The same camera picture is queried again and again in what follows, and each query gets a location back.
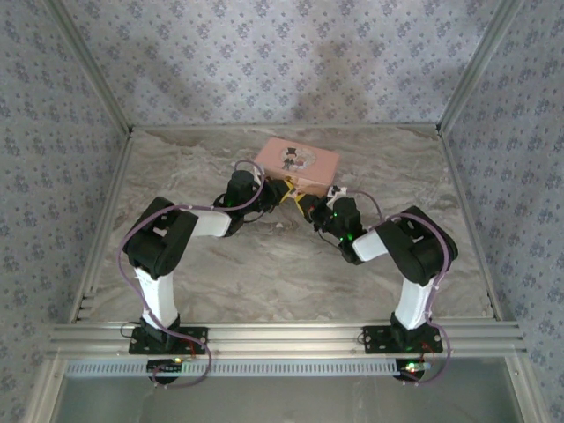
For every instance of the aluminium table edge rail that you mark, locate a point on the aluminium table edge rail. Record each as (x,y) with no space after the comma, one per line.
(110,211)

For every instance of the aluminium frame post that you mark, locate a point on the aluminium frame post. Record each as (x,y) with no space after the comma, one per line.
(88,66)
(480,66)

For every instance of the pink tin box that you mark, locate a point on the pink tin box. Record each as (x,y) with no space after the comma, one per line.
(299,161)

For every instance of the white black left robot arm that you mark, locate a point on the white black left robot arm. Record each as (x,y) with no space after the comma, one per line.
(158,295)

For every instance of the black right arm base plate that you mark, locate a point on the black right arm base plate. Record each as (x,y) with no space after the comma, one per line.
(374,339)

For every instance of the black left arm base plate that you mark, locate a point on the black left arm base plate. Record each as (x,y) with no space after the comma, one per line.
(194,337)

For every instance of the aluminium mounting rail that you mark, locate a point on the aluminium mounting rail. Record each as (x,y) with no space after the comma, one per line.
(282,339)

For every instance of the black controller board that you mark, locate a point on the black controller board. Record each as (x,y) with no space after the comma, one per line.
(165,366)
(412,369)

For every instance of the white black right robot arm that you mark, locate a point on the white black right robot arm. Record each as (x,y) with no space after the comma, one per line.
(414,299)

